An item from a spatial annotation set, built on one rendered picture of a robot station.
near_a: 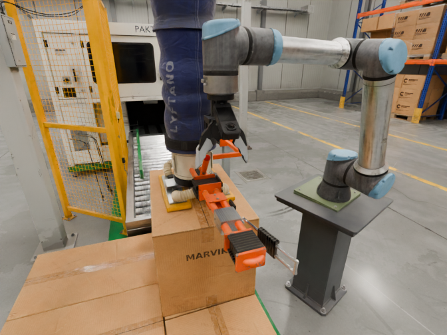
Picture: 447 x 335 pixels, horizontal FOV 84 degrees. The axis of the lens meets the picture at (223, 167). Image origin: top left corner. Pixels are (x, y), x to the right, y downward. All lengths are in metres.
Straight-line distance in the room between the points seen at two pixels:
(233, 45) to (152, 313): 1.04
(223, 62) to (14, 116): 1.83
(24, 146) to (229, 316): 1.82
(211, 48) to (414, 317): 2.02
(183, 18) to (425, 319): 2.16
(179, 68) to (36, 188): 1.73
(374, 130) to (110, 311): 1.34
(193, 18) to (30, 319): 1.30
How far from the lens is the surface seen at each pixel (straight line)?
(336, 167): 1.48
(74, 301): 1.38
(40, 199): 2.45
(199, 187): 0.86
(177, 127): 1.00
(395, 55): 1.13
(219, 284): 1.13
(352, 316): 2.04
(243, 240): 0.62
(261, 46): 0.69
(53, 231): 2.58
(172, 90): 0.99
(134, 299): 1.29
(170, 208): 1.02
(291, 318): 1.90
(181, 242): 0.95
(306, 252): 1.80
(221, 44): 0.64
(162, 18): 0.99
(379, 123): 1.24
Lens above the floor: 1.49
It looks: 22 degrees down
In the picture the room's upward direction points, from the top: straight up
